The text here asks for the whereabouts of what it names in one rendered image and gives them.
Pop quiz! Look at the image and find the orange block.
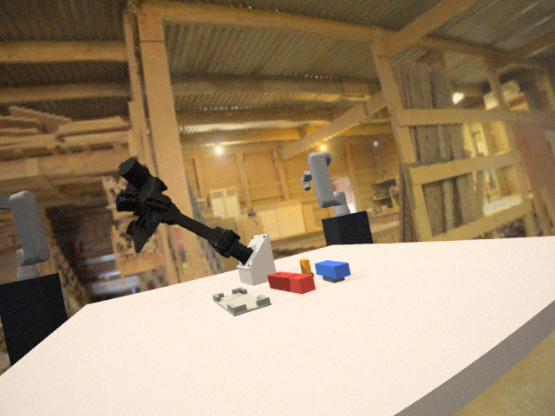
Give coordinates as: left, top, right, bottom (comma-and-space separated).
299, 259, 312, 274

